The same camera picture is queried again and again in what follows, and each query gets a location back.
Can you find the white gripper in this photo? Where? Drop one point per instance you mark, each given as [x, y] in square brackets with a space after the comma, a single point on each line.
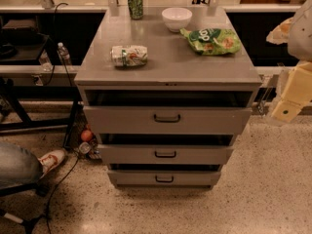
[301, 36]

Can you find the grey bottom drawer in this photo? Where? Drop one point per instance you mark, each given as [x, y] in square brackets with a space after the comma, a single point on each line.
[163, 178]

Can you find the grey drawer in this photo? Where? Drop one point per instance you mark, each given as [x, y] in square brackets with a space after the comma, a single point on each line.
[163, 178]
[165, 154]
[166, 120]

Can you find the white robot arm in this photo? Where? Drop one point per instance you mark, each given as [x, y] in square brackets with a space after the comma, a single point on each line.
[297, 33]

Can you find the grey drawer cabinet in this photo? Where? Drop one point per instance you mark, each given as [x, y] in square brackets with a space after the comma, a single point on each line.
[174, 76]

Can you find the grey middle drawer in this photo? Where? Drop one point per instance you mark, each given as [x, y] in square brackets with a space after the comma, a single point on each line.
[165, 154]

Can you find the grey top drawer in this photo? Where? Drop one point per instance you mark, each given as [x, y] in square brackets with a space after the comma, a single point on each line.
[166, 120]

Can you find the green chip bag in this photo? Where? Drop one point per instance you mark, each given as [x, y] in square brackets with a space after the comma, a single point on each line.
[212, 41]

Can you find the white bowl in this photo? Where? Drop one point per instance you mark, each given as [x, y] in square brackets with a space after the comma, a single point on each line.
[176, 18]

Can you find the lying white soda can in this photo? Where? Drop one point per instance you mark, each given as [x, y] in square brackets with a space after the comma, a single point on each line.
[129, 55]

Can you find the upright green soda can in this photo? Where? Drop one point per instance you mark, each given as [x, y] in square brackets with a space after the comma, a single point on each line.
[136, 9]

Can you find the orange ball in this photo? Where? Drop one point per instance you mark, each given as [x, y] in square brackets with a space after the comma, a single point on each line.
[86, 136]

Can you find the clear water bottle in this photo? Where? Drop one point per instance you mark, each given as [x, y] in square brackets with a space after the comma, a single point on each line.
[64, 55]

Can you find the white orange sneaker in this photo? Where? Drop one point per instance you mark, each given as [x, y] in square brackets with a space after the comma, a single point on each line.
[51, 160]

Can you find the black office chair base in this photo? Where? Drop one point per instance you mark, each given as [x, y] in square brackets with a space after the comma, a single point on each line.
[27, 208]

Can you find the blue jeans leg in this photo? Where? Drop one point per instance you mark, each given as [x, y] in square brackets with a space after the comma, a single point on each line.
[18, 165]

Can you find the black table frame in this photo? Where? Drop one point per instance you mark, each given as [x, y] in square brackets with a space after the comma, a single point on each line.
[40, 98]

